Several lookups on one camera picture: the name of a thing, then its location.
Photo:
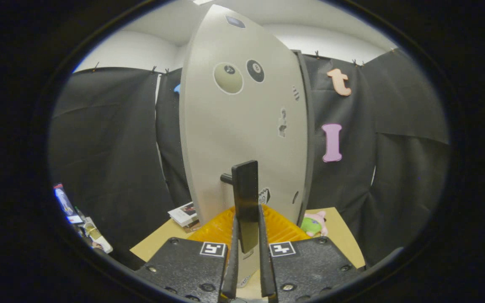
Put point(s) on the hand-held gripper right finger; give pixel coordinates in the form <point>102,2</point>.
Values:
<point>266,269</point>

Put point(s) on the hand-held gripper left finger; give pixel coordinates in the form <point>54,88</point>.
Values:
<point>230,261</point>

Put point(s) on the pink and green plush toy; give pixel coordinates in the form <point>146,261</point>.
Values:
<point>313,225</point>

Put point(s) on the stack of booklets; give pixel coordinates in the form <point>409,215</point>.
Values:
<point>183,214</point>

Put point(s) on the white and yellow packet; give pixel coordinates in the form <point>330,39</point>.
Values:
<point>97,235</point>

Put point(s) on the black backdrop cloth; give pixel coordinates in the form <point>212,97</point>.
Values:
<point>107,147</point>

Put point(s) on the blue and white object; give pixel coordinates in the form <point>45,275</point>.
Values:
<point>66,204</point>

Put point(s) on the ceiling light panel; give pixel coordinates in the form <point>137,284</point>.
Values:
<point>202,1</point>

